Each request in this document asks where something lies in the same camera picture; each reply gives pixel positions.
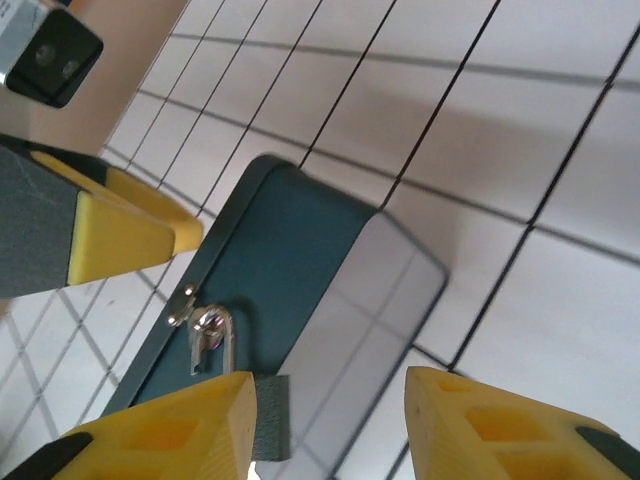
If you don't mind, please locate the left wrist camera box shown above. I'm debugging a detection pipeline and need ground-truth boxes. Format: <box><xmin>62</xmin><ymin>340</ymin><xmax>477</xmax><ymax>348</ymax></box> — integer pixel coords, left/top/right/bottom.
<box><xmin>0</xmin><ymin>0</ymin><xmax>105</xmax><ymax>110</ymax></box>

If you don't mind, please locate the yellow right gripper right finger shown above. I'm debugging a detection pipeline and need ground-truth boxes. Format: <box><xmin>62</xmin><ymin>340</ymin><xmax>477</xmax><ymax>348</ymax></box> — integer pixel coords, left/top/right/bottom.
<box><xmin>404</xmin><ymin>365</ymin><xmax>640</xmax><ymax>480</ymax></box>

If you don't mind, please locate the silver box hasp latch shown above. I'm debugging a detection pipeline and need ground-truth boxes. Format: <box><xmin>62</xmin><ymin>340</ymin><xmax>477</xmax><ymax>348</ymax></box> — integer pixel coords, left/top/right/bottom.
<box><xmin>167</xmin><ymin>283</ymin><xmax>201</xmax><ymax>329</ymax></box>

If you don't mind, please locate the starry night print tin box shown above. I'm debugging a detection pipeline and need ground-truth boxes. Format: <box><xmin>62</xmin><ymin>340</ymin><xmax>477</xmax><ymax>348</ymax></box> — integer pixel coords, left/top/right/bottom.
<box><xmin>99</xmin><ymin>153</ymin><xmax>449</xmax><ymax>480</ymax></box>

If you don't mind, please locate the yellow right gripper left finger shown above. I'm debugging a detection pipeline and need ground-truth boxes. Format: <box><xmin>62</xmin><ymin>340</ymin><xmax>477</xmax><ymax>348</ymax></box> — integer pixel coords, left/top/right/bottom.
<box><xmin>0</xmin><ymin>370</ymin><xmax>259</xmax><ymax>480</ymax></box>

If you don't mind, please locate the dark grey padlock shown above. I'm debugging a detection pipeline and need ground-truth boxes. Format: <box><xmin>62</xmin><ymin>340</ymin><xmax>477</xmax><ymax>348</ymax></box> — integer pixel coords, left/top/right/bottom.
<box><xmin>187</xmin><ymin>302</ymin><xmax>292</xmax><ymax>462</ymax></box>

